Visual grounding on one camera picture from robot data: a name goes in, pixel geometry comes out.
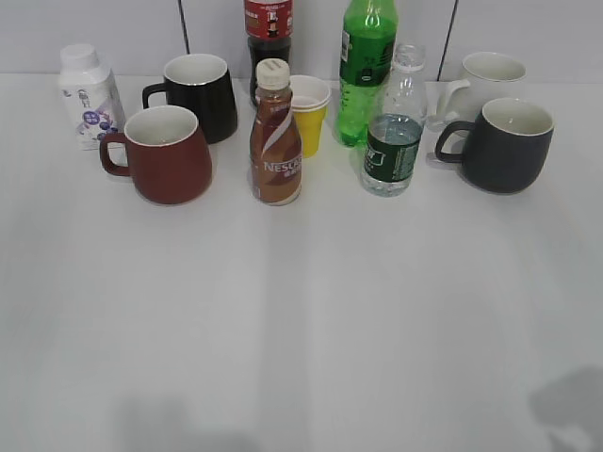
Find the cola bottle red label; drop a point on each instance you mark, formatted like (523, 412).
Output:
(269, 26)

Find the white inner paper cup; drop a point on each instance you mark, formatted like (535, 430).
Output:
(309, 93)

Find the green soda bottle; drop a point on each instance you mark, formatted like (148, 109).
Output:
(368, 39)

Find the black ceramic mug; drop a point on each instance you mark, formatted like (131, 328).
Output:
(202, 84)

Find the yellow paper cup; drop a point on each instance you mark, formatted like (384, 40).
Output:
(309, 123)

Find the clear water bottle green label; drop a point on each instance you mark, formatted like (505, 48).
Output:
(396, 124)

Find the dark red ceramic mug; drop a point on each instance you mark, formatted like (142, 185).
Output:
(163, 150)

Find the white yogurt drink bottle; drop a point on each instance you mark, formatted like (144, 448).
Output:
(89, 91)

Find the dark grey ceramic mug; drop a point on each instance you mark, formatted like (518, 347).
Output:
(506, 146)

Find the brown Nescafe coffee bottle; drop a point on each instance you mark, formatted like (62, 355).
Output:
(275, 141)

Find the white ceramic mug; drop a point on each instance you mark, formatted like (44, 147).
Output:
(484, 76)

